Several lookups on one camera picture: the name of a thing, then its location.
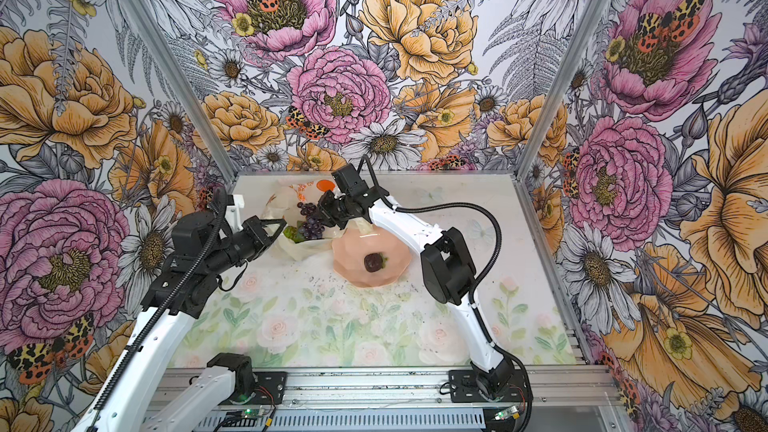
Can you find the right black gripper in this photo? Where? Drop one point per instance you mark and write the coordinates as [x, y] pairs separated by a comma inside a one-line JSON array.
[[324, 212]]

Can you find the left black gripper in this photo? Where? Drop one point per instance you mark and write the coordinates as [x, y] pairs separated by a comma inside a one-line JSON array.
[[257, 225]]

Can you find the translucent cream plastic bag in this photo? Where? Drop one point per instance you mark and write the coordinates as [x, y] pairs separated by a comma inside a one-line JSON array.
[[295, 203]]

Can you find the pink scalloped fruit plate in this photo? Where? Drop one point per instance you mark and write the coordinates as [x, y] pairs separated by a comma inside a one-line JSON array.
[[361, 238]]

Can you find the dark purple grape bunch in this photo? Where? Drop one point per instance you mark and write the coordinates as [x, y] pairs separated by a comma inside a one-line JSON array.
[[309, 222]]

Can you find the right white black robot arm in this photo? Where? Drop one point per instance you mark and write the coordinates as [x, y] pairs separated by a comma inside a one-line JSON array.
[[448, 270]]

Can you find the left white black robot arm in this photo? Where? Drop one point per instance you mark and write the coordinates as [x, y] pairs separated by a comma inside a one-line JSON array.
[[124, 398]]

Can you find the white perforated vent strip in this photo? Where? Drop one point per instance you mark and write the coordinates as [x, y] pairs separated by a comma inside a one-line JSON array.
[[456, 419]]

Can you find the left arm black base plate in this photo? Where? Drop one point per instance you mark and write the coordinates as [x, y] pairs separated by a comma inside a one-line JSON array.
[[258, 388]]

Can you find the left aluminium corner post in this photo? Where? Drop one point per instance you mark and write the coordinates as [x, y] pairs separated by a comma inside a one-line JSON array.
[[154, 39]]

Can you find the aluminium corner post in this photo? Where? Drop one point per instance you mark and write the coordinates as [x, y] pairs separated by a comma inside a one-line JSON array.
[[154, 39], [582, 35]]

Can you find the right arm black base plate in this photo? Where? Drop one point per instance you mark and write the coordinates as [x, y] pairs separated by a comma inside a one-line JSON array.
[[475, 386]]

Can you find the aluminium front rail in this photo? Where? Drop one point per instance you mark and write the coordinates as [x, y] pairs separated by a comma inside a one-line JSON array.
[[410, 387]]

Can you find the right aluminium corner post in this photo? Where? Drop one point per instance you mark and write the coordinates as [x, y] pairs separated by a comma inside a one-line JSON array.
[[582, 35]]

